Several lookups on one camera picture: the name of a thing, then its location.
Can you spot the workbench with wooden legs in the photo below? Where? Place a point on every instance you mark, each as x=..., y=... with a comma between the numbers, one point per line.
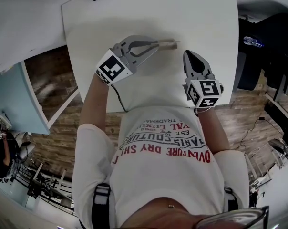
x=51, y=190

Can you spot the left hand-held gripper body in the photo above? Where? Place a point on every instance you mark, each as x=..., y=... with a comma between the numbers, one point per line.
x=111, y=68

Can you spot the grey chair base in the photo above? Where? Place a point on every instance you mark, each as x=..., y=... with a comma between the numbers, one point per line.
x=282, y=151

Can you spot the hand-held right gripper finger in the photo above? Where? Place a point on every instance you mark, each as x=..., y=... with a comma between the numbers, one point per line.
x=202, y=65
x=188, y=68

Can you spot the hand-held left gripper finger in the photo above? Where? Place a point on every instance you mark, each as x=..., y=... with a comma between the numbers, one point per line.
x=144, y=56
x=139, y=38

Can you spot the person's right forearm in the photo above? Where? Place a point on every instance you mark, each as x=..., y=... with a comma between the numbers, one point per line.
x=215, y=130

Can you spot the light blue table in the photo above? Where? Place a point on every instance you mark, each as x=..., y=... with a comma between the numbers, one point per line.
x=17, y=99

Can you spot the person's eyeglasses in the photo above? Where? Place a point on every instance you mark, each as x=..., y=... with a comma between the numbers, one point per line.
x=229, y=221

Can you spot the person's left forearm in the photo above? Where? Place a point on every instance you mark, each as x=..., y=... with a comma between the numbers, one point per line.
x=94, y=104

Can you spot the black mesh office chair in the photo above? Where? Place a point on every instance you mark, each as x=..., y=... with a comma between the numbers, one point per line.
x=258, y=65

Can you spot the white printed t-shirt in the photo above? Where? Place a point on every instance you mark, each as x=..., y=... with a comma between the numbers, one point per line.
x=163, y=175

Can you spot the clear water bottle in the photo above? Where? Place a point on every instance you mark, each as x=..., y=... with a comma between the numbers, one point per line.
x=253, y=41

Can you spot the white table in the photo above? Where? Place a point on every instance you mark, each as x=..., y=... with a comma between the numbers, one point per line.
x=158, y=85

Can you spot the long white desk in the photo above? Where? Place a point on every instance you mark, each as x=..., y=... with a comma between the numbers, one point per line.
x=27, y=27

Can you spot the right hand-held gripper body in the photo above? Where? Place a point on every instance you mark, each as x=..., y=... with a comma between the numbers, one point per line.
x=206, y=92

